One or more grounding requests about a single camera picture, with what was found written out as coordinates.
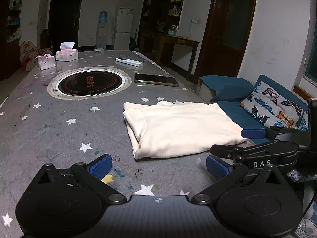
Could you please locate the round black induction cooktop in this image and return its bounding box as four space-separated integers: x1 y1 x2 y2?
47 67 132 101

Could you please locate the small green dish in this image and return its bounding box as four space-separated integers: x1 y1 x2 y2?
94 48 105 53

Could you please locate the butterfly print pillow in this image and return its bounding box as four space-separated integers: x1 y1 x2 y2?
240 81 309 131

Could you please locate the white refrigerator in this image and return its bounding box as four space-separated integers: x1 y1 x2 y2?
113 7 134 50

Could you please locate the dark wooden side table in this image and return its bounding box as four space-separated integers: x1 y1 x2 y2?
155 34 199 83

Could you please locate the grey star pattern tablecloth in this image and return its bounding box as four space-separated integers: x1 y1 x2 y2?
0 50 256 238

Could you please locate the small white pink tissue box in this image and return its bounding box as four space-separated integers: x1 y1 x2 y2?
36 54 56 70

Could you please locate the polka dot kids sofa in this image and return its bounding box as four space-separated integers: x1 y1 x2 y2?
20 41 52 72

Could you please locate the cream garment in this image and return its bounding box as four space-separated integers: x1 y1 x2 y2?
123 101 245 160

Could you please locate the black smartphone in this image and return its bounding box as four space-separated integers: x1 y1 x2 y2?
134 73 179 87

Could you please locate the blue sofa cushion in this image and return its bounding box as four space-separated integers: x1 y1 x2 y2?
197 75 308 145

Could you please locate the white remote control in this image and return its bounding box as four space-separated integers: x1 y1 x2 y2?
115 58 143 67

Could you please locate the water dispenser with blue bottle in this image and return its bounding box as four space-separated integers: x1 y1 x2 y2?
96 11 108 49

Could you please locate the white tissue box with tissue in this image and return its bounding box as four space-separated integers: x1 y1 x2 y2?
56 41 78 62

